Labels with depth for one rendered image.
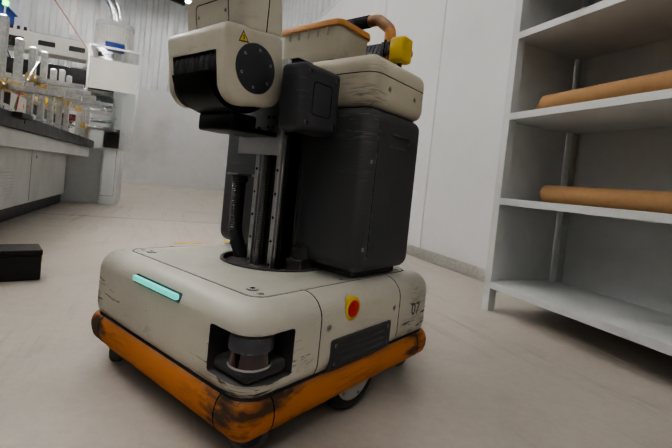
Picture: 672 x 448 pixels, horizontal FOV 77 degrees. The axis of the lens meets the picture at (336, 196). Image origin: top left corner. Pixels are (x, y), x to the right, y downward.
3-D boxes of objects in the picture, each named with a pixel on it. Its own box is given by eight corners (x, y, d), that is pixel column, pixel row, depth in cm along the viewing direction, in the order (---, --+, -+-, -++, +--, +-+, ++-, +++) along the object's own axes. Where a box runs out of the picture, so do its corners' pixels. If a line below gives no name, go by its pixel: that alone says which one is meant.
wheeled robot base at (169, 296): (277, 300, 160) (283, 235, 159) (428, 357, 120) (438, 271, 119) (83, 341, 108) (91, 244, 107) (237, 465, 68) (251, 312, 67)
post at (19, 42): (18, 127, 232) (25, 39, 230) (16, 126, 228) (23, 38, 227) (10, 126, 230) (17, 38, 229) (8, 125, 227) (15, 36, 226)
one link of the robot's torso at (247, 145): (255, 155, 115) (264, 65, 114) (334, 160, 97) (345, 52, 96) (162, 142, 94) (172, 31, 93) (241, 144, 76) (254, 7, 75)
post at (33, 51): (31, 127, 255) (38, 48, 253) (30, 127, 252) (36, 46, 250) (24, 126, 253) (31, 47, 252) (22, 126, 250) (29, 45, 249)
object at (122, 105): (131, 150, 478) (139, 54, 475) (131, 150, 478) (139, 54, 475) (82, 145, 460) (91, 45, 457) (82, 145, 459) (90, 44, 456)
